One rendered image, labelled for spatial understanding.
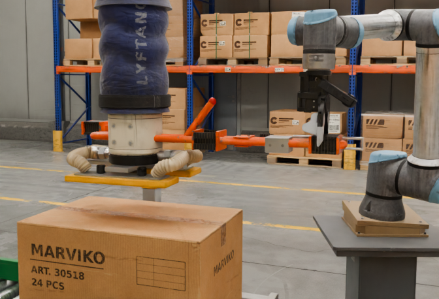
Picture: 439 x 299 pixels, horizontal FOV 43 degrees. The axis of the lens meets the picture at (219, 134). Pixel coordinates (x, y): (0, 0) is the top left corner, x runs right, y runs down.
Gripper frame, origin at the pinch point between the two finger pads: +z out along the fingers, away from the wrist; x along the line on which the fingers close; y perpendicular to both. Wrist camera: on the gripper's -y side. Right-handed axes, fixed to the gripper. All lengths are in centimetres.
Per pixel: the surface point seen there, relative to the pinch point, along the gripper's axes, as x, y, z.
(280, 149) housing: 3.7, 11.6, 2.3
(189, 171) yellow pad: -3.8, 43.0, 12.0
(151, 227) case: 14, 47, 26
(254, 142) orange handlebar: 3.8, 19.3, 0.8
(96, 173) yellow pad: 13, 66, 12
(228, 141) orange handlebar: 4.0, 27.3, 1.0
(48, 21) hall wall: -845, 738, -139
